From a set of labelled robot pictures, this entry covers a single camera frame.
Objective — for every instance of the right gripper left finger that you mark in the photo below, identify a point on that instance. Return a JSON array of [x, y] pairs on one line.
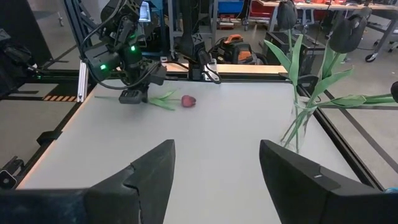
[[140, 193]]

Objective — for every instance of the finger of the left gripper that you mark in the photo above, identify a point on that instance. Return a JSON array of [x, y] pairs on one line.
[[133, 97]]

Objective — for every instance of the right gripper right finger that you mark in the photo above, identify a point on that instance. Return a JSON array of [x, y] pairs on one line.
[[304, 199]]

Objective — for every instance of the dark red artificial tulip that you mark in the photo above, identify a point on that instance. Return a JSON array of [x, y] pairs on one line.
[[188, 101]]

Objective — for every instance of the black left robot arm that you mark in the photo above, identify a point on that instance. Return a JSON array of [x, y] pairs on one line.
[[124, 34]]

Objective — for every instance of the clear glass vase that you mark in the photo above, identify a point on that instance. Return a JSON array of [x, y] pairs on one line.
[[300, 130]]

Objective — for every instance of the blue glass vase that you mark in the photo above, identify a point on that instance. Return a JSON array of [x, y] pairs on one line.
[[392, 190]]

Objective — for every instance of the silver aluminium extrusion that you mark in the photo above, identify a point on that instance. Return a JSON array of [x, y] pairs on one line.
[[82, 81]]

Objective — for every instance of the black mat with striped edge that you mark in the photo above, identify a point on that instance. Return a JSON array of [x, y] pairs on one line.
[[59, 98]]

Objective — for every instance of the orange and black vacuum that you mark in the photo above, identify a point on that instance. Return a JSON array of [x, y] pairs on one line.
[[236, 53]]

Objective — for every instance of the wooden table side board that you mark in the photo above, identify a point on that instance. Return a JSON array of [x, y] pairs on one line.
[[248, 69]]

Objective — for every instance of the blue storage bin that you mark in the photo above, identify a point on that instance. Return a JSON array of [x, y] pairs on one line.
[[230, 6]]

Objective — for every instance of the red tool cabinet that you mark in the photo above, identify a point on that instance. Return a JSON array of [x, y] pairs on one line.
[[259, 11]]

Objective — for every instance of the black equipment box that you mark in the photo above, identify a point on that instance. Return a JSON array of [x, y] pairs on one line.
[[314, 49]]

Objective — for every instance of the wooden top workbench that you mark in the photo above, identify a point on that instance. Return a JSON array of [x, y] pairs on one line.
[[326, 5]]

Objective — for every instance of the black aluminium table frame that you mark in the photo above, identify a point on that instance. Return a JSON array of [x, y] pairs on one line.
[[255, 77]]

